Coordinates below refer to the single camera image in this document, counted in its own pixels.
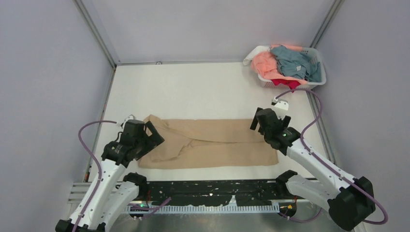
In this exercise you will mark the white laundry basket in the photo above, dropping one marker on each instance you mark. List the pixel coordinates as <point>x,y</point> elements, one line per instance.
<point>313,53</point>

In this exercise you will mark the white cloth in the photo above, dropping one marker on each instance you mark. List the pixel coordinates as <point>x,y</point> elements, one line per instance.
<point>248,59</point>

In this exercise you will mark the blue grey t shirt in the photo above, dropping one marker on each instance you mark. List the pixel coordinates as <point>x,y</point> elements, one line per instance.
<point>297,64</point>

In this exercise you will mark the pink t shirt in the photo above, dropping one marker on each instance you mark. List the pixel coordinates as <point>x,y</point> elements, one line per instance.
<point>266,66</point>

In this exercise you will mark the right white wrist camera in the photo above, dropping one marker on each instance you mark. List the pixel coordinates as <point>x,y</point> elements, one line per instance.
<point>280,104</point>

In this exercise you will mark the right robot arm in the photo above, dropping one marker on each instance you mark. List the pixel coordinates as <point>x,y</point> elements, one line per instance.
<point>347,199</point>

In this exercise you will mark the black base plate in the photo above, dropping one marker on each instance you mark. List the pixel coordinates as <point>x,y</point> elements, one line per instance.
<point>254,192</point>

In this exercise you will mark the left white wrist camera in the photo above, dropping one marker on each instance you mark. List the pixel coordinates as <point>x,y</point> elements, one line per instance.
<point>123,122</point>

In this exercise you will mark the red t shirt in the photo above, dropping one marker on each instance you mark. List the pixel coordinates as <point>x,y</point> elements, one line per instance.
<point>288,84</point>

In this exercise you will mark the beige t shirt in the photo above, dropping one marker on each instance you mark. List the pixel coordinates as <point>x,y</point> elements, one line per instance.
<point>207,143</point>

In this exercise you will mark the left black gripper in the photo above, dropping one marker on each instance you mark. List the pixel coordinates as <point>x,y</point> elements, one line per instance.
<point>154,139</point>

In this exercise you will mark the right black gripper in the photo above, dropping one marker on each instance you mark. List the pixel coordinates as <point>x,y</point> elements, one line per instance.
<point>285,122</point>

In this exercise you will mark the white slotted cable duct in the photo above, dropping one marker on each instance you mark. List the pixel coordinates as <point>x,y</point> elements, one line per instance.
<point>227,209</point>

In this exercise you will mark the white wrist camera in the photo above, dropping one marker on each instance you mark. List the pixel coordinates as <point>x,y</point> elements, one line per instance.
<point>280,104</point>
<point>123,122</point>

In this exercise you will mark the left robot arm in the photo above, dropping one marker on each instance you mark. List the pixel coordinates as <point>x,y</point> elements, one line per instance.
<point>112,190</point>

